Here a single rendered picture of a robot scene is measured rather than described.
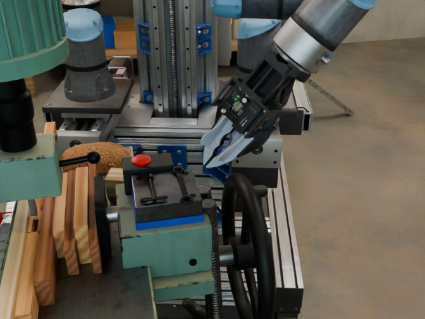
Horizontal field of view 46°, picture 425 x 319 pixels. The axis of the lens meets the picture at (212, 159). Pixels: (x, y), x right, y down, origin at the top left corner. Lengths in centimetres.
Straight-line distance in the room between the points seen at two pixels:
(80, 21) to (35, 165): 77
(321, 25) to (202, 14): 92
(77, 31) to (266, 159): 62
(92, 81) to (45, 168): 77
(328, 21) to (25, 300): 52
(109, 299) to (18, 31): 37
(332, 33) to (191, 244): 36
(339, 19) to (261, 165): 77
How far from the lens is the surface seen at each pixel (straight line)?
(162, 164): 79
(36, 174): 74
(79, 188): 82
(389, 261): 222
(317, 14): 68
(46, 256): 74
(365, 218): 243
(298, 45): 68
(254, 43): 139
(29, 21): 63
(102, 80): 149
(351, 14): 68
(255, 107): 68
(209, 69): 162
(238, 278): 103
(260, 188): 96
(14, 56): 63
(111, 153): 99
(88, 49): 146
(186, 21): 148
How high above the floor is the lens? 142
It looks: 31 degrees down
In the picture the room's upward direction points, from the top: straight up
